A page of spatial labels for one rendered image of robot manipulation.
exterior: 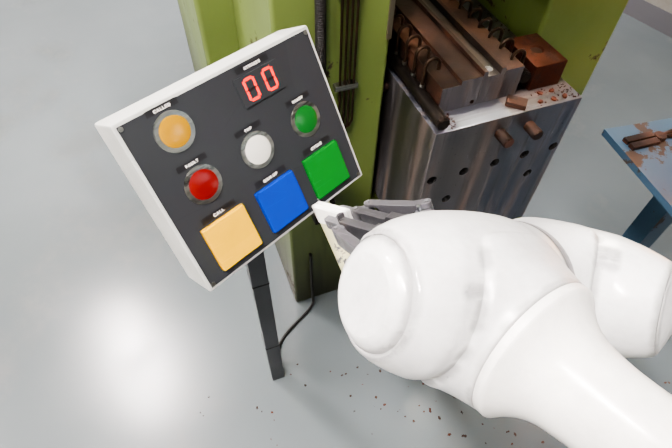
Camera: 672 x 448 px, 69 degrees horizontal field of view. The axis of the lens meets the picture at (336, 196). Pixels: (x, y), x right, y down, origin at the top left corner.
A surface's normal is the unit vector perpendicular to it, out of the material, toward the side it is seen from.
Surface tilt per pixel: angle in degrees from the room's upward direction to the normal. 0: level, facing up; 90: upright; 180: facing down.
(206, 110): 60
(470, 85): 90
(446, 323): 42
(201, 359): 0
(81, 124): 0
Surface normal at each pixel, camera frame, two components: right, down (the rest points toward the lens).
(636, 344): -0.26, 0.57
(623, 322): -0.40, 0.22
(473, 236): 0.38, -0.77
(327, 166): 0.63, 0.14
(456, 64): 0.02, -0.65
